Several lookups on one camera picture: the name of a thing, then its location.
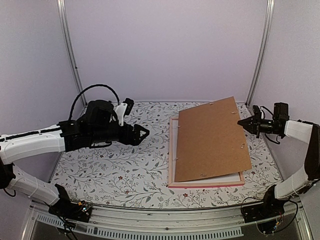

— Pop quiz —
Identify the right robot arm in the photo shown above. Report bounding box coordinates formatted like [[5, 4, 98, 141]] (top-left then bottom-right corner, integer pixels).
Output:
[[237, 102, 320, 222]]

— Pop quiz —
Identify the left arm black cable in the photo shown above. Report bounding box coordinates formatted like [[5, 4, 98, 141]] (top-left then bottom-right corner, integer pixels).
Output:
[[68, 84, 121, 121]]

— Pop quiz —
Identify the left aluminium corner post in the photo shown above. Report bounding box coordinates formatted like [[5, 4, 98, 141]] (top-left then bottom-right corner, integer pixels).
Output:
[[56, 0, 84, 93]]

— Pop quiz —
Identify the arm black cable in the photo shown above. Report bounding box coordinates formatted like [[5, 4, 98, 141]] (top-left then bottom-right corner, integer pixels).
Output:
[[259, 106, 281, 145], [68, 84, 121, 121]]

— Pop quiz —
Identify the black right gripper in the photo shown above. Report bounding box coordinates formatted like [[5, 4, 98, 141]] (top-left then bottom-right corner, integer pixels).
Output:
[[238, 112, 278, 139]]

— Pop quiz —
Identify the brown backing board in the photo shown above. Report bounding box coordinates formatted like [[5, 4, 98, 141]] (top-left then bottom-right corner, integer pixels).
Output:
[[175, 97, 252, 182]]

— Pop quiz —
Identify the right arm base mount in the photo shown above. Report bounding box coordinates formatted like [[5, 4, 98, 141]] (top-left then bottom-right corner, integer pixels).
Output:
[[240, 201, 285, 223]]

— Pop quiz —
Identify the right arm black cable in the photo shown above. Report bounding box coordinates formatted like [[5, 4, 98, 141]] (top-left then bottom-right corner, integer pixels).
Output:
[[259, 106, 281, 145]]

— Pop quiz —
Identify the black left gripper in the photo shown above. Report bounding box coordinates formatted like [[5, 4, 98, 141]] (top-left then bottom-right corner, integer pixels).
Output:
[[90, 122, 150, 146]]

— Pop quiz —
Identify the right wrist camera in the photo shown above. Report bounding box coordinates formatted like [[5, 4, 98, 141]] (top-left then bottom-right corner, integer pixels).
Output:
[[252, 105, 265, 120]]

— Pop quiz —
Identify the pink wooden picture frame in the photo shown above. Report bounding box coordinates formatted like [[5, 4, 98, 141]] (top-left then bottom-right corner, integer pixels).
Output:
[[167, 116, 246, 189]]

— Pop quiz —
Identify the photo print with white border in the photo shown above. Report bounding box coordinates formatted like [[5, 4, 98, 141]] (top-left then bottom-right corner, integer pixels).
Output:
[[172, 119, 243, 185]]

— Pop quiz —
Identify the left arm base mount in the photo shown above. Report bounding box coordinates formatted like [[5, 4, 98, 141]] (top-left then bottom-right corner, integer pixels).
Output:
[[49, 199, 93, 223]]

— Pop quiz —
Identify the right aluminium corner post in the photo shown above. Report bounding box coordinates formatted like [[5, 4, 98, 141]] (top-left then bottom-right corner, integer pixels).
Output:
[[245, 0, 275, 106]]

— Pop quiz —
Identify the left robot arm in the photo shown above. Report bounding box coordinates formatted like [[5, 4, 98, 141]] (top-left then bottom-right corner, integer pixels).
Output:
[[0, 98, 150, 217]]

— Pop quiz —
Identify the aluminium corner post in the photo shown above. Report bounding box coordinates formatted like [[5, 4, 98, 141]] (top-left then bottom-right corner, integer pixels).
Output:
[[245, 0, 275, 106], [56, 0, 84, 93]]

